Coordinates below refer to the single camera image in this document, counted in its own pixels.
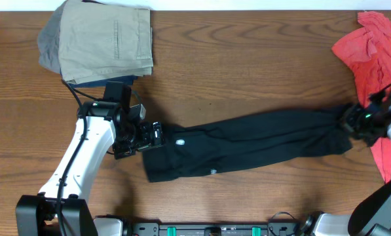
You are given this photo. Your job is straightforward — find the black polo shirt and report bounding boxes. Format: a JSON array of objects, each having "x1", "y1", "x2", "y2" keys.
[{"x1": 143, "y1": 105, "x2": 352, "y2": 182}]

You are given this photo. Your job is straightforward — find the red t-shirt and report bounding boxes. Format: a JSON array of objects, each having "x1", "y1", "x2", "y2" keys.
[{"x1": 332, "y1": 11, "x2": 391, "y2": 182}]

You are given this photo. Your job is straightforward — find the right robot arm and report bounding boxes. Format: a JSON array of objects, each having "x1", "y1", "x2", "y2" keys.
[{"x1": 305, "y1": 89, "x2": 391, "y2": 235}]

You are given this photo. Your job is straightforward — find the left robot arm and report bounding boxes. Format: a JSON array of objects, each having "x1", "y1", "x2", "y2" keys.
[{"x1": 15, "y1": 100, "x2": 164, "y2": 236}]

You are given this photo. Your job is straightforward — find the folded grey garment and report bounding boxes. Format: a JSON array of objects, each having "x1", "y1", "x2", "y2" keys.
[{"x1": 37, "y1": 1, "x2": 67, "y2": 74}]

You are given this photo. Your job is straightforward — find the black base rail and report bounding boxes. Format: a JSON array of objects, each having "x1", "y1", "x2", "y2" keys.
[{"x1": 93, "y1": 214, "x2": 314, "y2": 236}]

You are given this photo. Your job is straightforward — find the folded beige khaki pants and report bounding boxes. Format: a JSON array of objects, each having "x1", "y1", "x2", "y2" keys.
[{"x1": 58, "y1": 1, "x2": 153, "y2": 84}]

